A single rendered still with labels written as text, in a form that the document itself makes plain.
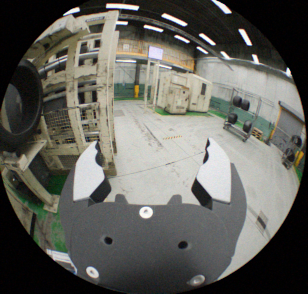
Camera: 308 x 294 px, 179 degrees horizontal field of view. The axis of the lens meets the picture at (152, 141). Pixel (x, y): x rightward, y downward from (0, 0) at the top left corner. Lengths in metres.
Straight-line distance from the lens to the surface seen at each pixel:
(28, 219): 1.71
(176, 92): 4.35
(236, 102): 4.66
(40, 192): 1.41
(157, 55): 4.31
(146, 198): 1.24
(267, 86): 10.64
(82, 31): 1.00
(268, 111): 10.22
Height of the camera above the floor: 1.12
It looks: 31 degrees down
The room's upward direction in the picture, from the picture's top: 6 degrees clockwise
